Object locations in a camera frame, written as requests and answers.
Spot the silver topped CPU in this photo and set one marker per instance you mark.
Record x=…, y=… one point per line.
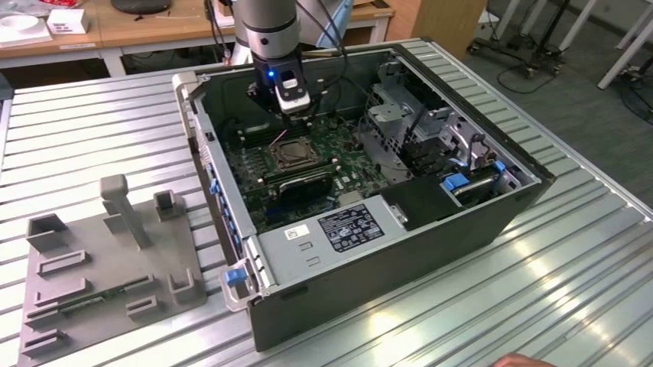
x=295, y=152

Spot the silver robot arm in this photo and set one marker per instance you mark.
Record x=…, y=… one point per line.
x=267, y=34

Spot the CPU socket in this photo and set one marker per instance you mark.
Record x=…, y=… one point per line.
x=282, y=167

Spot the silver drive cage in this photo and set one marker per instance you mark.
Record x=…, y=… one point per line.
x=387, y=99

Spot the green motherboard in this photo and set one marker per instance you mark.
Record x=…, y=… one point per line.
x=351, y=168

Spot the black graphics card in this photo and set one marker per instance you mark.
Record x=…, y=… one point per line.
x=303, y=189

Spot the wooden desk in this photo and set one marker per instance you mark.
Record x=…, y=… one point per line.
x=152, y=23

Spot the black round pad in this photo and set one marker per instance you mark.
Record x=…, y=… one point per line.
x=140, y=5

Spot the wooden cabinet panel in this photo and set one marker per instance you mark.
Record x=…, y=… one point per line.
x=448, y=23

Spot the grey power supply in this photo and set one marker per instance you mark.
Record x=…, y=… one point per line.
x=295, y=252

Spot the white cardboard box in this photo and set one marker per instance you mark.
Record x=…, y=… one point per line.
x=65, y=19

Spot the hard disk in blue carrier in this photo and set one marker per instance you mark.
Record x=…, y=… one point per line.
x=454, y=180

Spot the red plastic packet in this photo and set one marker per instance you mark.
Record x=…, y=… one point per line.
x=61, y=3

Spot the blue case latch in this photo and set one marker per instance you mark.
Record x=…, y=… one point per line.
x=233, y=276

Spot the white square tray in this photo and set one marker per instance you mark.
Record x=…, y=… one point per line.
x=20, y=30

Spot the grey parts rack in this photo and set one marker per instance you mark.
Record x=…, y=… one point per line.
x=101, y=260

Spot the black wheeled stand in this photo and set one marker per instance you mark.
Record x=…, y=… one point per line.
x=546, y=32

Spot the black open PC case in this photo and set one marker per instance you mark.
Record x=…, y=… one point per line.
x=382, y=298

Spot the green RAM stick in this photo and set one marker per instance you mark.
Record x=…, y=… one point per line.
x=93, y=297

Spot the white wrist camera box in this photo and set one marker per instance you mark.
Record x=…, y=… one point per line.
x=295, y=103

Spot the white table frame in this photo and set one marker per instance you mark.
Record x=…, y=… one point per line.
x=606, y=81

